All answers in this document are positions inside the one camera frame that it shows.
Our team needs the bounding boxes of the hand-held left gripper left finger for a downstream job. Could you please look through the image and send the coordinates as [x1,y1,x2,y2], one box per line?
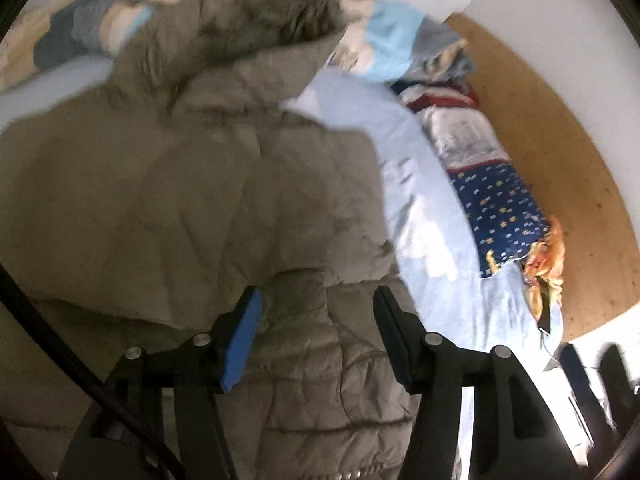
[57,286,263,480]

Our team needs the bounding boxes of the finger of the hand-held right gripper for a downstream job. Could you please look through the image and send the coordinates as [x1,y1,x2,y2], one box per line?
[559,342,618,453]
[599,344,638,413]

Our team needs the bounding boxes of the wooden headboard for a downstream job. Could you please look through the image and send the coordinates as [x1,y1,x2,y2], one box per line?
[442,12,633,343]

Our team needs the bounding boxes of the patchwork printed blanket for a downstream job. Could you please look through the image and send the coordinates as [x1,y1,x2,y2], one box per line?
[0,0,476,93]

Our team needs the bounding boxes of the black cable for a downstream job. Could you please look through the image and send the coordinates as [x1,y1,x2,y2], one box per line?
[0,264,188,480]

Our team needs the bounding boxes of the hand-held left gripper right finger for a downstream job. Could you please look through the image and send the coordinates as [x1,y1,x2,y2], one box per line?
[372,286,591,480]

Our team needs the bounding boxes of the olive quilted hooded jacket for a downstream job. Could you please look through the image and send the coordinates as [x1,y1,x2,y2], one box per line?
[0,0,468,480]

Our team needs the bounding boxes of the printed pillow with navy stars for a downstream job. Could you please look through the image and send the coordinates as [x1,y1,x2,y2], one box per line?
[392,77,553,278]

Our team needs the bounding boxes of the light blue bed sheet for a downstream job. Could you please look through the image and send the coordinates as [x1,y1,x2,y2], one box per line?
[0,55,576,480]

